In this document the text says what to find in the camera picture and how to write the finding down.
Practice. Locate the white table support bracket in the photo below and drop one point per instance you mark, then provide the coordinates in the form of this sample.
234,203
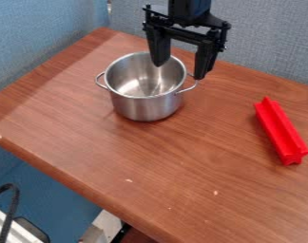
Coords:
103,229

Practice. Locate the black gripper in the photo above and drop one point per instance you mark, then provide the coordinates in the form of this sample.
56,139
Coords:
188,21

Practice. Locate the red star-profile plastic bar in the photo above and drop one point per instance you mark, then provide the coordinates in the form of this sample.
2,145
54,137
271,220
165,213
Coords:
290,144

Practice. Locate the stainless steel pot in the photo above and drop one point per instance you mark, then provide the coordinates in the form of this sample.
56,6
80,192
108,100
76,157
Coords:
147,92

